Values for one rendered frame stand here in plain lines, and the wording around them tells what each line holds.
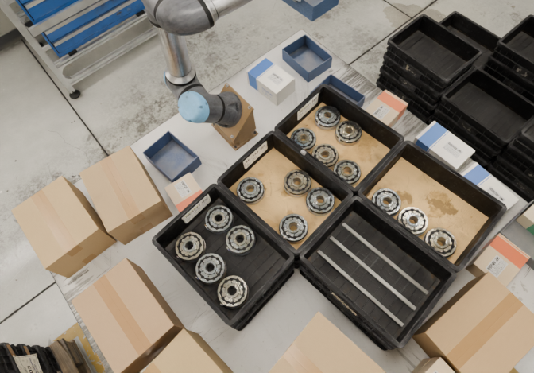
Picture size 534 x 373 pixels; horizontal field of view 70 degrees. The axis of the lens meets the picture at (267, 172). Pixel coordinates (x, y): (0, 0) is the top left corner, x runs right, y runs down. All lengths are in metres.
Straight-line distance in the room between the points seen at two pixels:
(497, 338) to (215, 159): 1.20
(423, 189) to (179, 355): 1.01
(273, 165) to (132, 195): 0.55
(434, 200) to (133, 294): 1.11
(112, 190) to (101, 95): 1.60
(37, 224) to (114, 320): 0.49
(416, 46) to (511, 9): 1.36
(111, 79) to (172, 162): 1.54
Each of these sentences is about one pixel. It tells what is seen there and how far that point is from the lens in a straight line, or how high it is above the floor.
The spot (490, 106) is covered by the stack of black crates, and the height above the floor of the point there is 0.38.
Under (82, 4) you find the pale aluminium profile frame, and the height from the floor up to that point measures 0.60.
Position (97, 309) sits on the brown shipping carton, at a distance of 1.46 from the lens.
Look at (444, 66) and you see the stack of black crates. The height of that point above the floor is 0.49.
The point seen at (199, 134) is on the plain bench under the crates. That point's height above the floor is 0.70.
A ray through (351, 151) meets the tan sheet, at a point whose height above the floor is 0.83.
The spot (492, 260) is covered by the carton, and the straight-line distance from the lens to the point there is 1.59.
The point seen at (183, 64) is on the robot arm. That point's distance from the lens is 1.48.
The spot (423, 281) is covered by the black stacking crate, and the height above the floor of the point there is 0.83.
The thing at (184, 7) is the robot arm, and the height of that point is 1.43.
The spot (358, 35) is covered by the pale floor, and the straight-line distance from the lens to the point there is 3.16.
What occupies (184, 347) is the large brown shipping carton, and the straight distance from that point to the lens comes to 1.30.
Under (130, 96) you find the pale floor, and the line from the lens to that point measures 3.01.
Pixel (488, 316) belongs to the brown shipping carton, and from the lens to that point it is 1.44.
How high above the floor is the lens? 2.16
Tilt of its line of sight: 63 degrees down
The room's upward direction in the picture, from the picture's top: 9 degrees counter-clockwise
